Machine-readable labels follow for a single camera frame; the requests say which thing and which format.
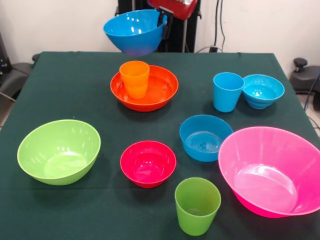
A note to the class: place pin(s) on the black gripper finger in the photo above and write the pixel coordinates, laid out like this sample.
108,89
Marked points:
167,28
161,18

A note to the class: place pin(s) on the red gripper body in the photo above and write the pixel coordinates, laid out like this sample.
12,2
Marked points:
180,8

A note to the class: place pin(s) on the large blue bowl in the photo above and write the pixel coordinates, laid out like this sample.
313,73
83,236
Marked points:
135,37

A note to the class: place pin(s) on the orange-red bowl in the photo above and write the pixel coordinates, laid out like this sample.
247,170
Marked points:
165,87

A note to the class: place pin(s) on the orange cup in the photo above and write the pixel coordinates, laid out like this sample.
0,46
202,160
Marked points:
135,82

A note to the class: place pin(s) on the blue cup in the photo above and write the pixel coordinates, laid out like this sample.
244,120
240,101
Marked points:
225,97

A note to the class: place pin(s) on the dark green tablecloth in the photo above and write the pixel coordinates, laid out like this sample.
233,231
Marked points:
112,125

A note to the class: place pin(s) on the small light blue ribbed bowl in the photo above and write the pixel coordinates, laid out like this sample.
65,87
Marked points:
265,87

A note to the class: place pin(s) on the blue flat-bottomed bowl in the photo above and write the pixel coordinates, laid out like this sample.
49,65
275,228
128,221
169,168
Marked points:
200,140

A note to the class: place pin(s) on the small pink-red bowl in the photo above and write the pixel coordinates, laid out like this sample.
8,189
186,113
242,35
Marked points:
147,165

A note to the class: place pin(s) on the black equipment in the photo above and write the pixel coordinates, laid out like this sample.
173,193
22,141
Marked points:
3,57

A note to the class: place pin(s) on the green bowl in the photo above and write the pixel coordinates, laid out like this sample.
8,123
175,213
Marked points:
57,152

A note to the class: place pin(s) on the large pink bowl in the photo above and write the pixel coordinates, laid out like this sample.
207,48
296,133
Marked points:
270,170

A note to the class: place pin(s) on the green cup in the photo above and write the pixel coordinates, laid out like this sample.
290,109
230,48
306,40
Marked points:
197,207

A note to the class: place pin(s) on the black pedestal foot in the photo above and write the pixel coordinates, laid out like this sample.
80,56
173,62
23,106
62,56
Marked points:
305,75
17,72

